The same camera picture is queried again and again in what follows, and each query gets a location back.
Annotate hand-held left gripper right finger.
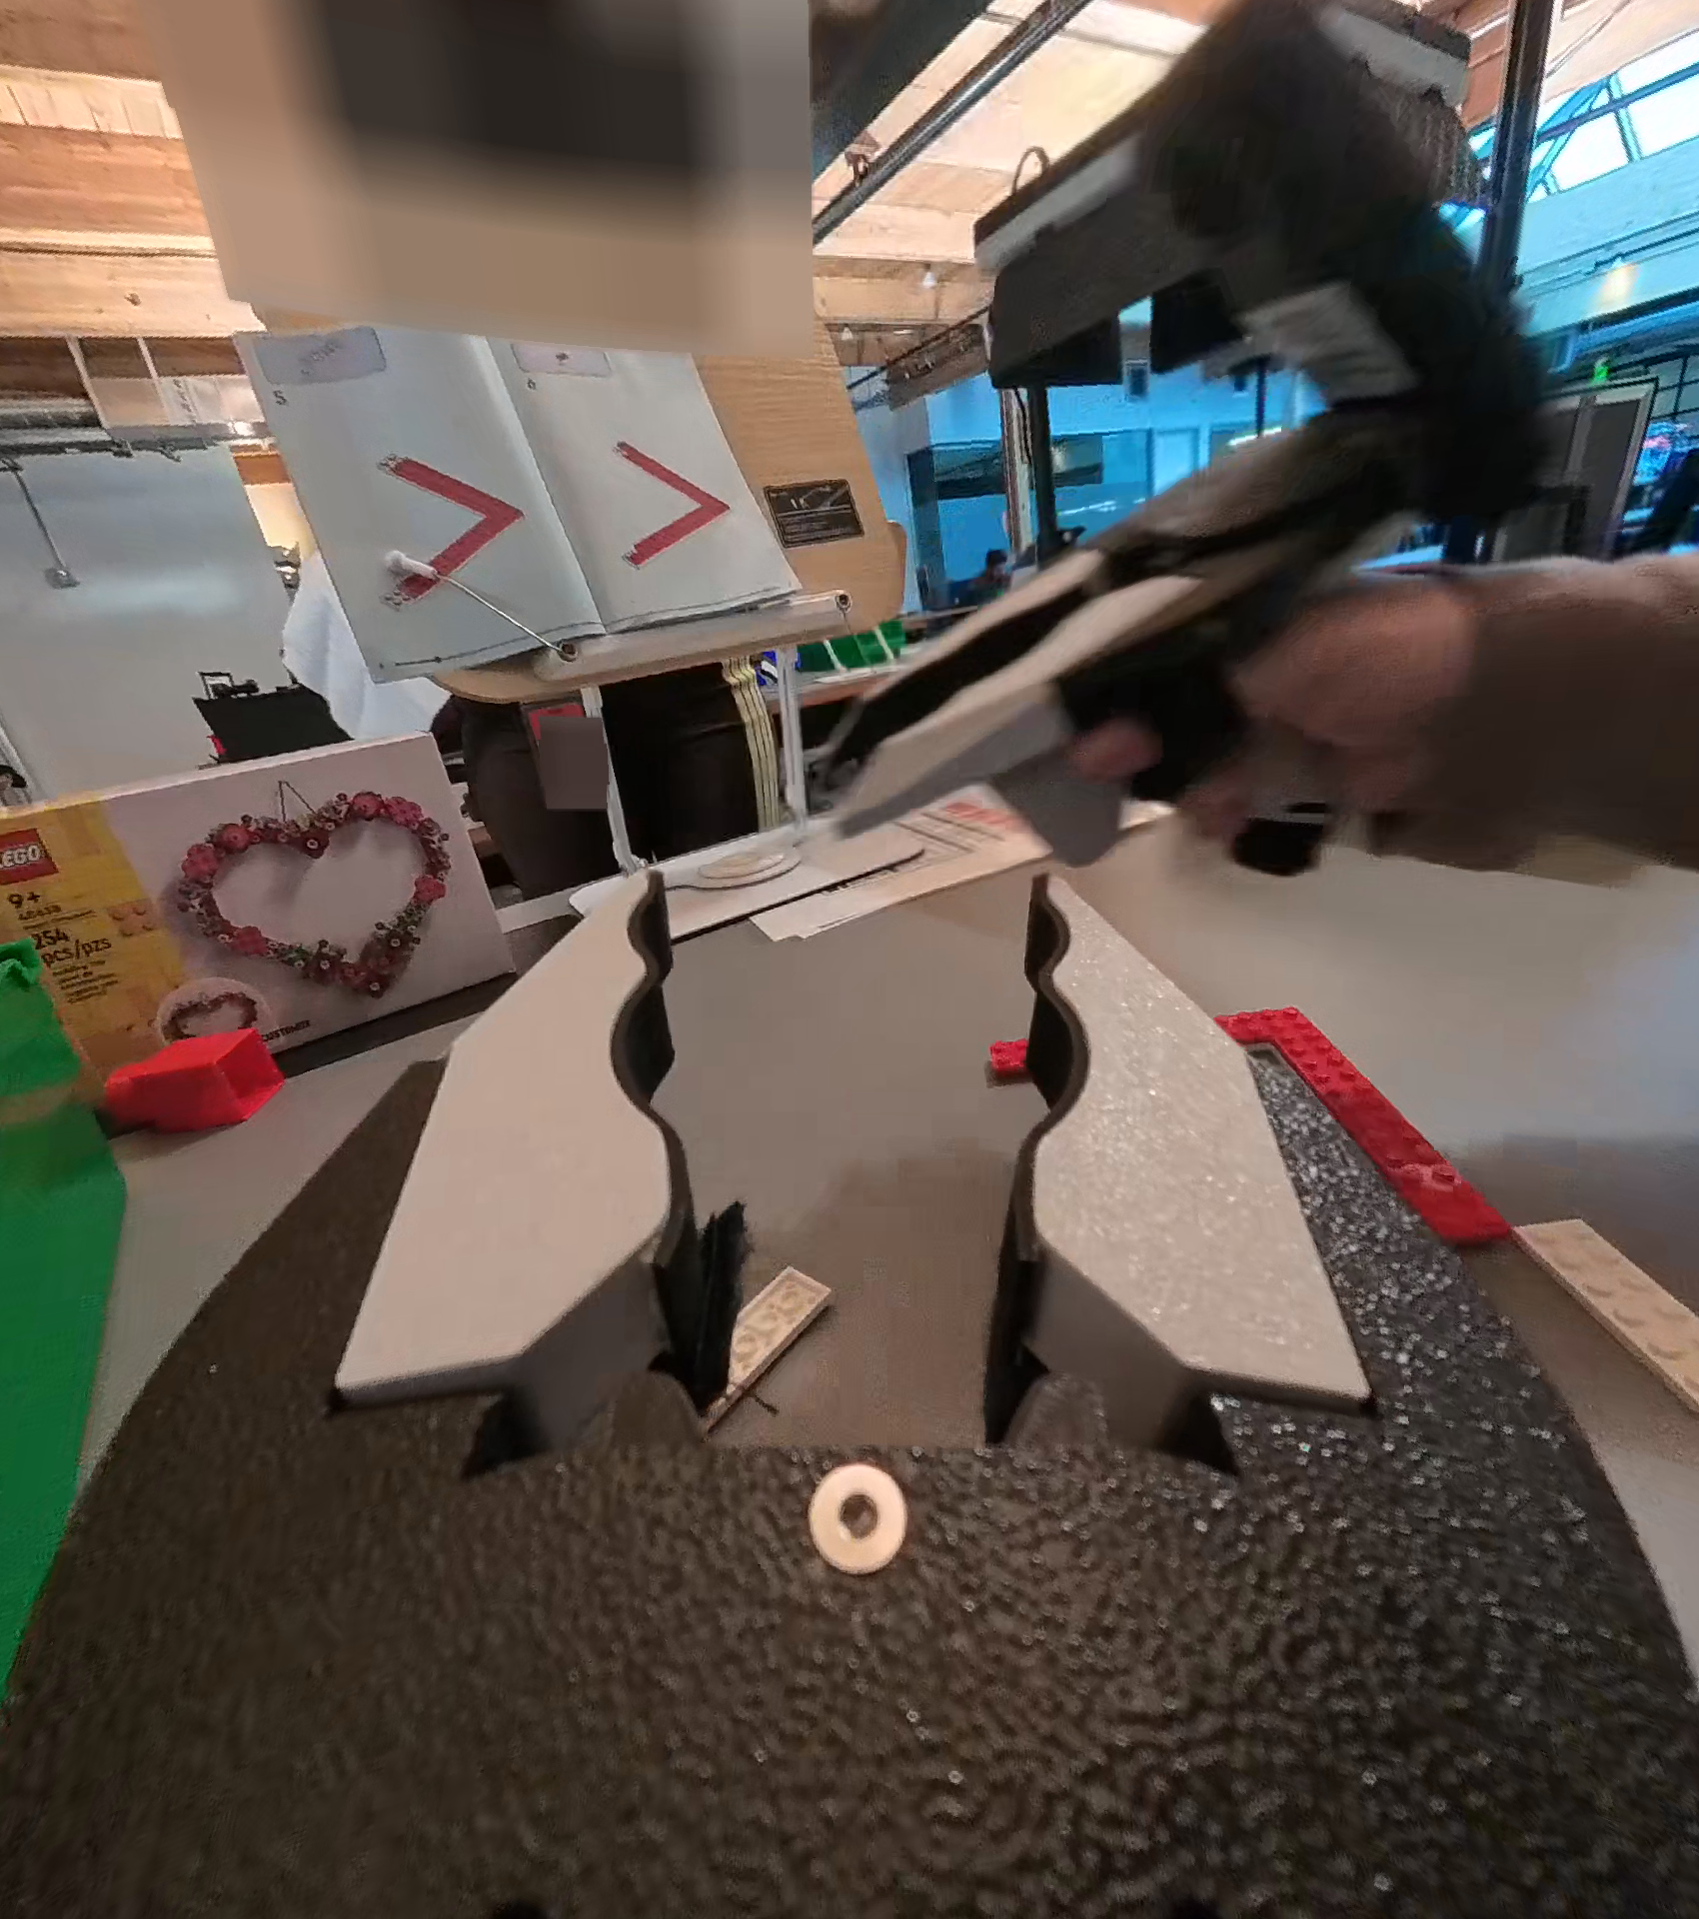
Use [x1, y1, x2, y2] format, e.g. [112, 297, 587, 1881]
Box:
[991, 875, 1375, 1453]

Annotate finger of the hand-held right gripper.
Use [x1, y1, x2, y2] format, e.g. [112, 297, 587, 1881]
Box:
[826, 552, 1251, 771]
[832, 697, 1138, 871]

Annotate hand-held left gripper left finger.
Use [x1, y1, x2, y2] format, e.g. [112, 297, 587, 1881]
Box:
[335, 868, 690, 1449]

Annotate red angled lego plate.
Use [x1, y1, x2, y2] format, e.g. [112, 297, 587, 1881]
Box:
[991, 1004, 1517, 1250]

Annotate small tan lego plate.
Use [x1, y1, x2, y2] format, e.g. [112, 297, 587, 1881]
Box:
[703, 1268, 832, 1422]

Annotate person's right forearm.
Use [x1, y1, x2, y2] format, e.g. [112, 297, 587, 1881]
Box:
[1375, 543, 1699, 888]

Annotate lego set box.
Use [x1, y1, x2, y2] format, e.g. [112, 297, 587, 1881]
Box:
[0, 733, 517, 1110]

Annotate long tan lego plate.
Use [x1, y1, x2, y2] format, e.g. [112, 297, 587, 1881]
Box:
[1517, 1218, 1699, 1416]

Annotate person's right hand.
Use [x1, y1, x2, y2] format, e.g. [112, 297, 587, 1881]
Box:
[1069, 574, 1483, 858]

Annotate white paper sheets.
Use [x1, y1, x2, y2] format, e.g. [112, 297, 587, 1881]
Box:
[568, 784, 1055, 945]

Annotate red plastic block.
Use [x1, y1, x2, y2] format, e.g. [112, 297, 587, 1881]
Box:
[106, 1027, 286, 1135]

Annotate black case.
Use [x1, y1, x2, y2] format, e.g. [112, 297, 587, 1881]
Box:
[194, 672, 354, 771]

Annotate open instruction booklet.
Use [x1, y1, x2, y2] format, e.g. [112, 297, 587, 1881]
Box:
[235, 323, 809, 683]

